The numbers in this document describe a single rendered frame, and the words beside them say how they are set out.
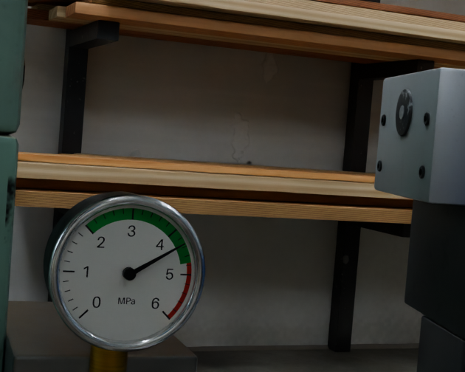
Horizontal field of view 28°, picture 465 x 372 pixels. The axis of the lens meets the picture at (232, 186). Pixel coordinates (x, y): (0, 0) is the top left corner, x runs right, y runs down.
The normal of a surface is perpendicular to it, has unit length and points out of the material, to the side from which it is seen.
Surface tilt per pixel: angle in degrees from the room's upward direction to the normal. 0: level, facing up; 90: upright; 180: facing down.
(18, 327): 0
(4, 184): 90
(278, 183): 91
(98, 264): 90
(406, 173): 90
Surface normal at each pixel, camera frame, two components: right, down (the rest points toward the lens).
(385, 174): -0.99, -0.07
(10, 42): 0.30, 0.07
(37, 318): 0.08, -1.00
